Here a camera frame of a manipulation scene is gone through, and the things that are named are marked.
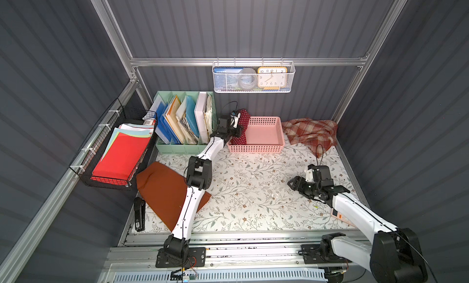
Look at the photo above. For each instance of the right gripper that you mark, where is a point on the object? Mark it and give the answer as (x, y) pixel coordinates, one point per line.
(303, 186)

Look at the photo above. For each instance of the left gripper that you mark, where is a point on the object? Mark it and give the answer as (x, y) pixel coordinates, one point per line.
(236, 129)

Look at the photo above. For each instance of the red polka dot skirt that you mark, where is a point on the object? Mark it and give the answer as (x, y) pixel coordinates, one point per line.
(243, 123)

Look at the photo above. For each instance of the pink plastic basket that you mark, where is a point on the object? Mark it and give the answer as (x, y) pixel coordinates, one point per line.
(264, 135)

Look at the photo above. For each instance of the rust brown skirt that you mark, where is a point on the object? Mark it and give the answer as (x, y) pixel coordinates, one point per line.
(164, 191)

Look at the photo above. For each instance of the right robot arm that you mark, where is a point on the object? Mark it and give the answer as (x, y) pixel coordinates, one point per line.
(393, 254)

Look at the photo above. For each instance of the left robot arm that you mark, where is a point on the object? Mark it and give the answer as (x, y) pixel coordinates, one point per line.
(198, 179)

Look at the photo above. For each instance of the grey tape roll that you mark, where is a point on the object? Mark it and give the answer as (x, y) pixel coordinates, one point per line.
(247, 79)

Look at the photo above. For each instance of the white binder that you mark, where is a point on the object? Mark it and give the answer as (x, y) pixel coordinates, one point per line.
(199, 111)

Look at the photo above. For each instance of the white calculator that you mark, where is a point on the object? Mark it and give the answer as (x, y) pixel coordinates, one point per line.
(335, 214)

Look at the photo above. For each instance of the green file organizer box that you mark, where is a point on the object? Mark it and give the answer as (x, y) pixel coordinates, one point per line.
(181, 118)

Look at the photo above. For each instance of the red plaid skirt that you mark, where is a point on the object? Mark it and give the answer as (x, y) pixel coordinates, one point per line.
(318, 135)

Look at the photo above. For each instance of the blue box in basket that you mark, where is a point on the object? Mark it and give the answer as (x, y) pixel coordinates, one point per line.
(226, 79)

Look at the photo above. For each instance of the yellow alarm clock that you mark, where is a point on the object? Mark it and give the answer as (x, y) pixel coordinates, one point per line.
(272, 78)

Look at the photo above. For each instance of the blue folder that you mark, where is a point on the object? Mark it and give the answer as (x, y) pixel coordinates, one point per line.
(163, 128)

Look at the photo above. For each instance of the red paper stack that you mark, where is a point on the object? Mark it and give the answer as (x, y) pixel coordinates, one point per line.
(121, 156)

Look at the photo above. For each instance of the black stapler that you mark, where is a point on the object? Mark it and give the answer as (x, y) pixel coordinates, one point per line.
(139, 214)

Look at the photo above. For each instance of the white wire wall basket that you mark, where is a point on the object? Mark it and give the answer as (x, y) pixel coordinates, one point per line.
(255, 64)

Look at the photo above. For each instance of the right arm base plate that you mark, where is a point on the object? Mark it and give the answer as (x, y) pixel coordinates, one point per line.
(317, 254)

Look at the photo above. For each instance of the black wire wall basket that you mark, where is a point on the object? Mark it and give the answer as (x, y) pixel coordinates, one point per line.
(119, 117)

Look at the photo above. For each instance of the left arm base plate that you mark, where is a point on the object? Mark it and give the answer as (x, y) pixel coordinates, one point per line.
(190, 257)

